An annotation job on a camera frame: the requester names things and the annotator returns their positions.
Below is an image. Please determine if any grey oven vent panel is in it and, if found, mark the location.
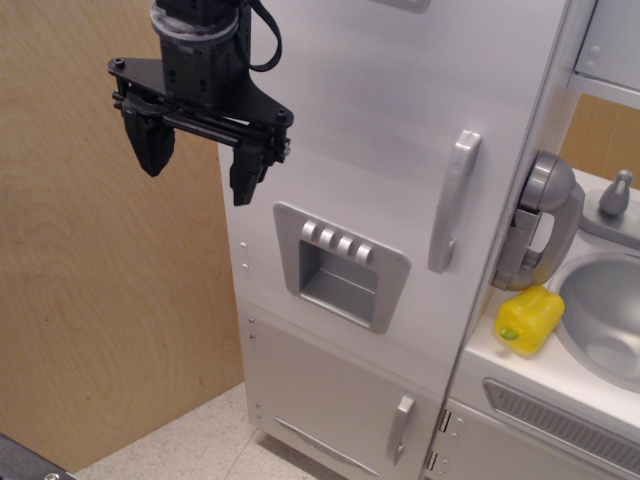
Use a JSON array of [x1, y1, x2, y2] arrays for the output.
[[482, 378, 639, 477]]

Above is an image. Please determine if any grey ice dispenser panel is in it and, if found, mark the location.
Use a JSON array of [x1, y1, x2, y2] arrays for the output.
[[273, 202, 411, 335]]

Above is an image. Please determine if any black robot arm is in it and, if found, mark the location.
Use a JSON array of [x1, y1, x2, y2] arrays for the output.
[[108, 1, 294, 206]]

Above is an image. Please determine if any metal cabinet hinge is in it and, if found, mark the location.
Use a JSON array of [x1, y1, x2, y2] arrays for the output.
[[438, 409, 451, 432], [425, 451, 438, 471]]

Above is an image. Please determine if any grey toy sink basin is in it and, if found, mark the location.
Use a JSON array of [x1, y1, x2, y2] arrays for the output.
[[549, 252, 639, 393]]

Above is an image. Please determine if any grey toy faucet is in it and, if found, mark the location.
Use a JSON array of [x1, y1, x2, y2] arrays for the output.
[[578, 169, 640, 239]]

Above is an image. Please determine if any black object bottom left corner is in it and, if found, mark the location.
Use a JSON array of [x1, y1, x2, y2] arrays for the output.
[[1, 434, 75, 480]]

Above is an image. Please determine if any grey toy wall phone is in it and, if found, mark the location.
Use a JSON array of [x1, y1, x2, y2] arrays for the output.
[[492, 151, 585, 291]]

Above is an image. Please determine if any white lower freezer door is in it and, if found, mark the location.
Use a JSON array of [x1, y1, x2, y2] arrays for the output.
[[238, 301, 439, 479]]

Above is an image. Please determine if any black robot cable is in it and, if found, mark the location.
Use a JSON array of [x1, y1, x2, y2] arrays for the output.
[[238, 0, 284, 72]]

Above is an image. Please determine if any metal cabinet hinge upper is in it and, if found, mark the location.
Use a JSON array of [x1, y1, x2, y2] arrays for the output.
[[438, 409, 451, 432]]

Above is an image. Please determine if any white toy fridge door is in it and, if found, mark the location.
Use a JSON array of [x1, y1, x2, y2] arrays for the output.
[[227, 1, 569, 397]]

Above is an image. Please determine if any white toy kitchen cabinet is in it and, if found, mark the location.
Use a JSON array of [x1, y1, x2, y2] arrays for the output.
[[427, 1, 639, 479]]

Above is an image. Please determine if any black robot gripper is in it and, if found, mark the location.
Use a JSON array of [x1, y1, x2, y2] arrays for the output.
[[107, 20, 293, 206]]

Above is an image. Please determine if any grey fridge door handle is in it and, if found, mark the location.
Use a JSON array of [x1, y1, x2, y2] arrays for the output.
[[428, 130, 482, 274]]

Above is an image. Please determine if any grey freezer door handle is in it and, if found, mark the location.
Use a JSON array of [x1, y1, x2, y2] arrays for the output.
[[388, 395, 415, 464]]

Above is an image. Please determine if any yellow toy bell pepper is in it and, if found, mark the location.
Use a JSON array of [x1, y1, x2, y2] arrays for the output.
[[493, 286, 565, 355]]

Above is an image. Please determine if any metal cabinet hinge lower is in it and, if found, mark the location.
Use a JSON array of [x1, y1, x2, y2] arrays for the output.
[[425, 451, 438, 471]]

